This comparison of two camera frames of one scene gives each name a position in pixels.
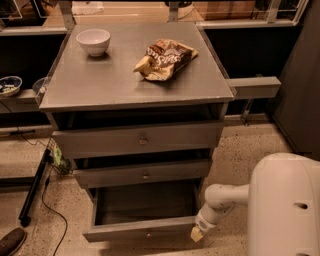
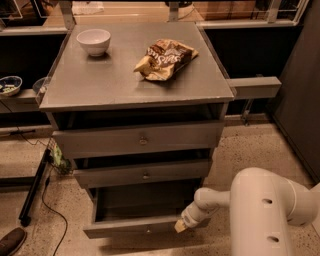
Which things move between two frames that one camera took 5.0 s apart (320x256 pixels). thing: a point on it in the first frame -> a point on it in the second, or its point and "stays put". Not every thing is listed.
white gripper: (204, 224) -> (187, 218)
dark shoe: (11, 243) stays put
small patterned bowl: (10, 85) stays put
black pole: (31, 197) stays put
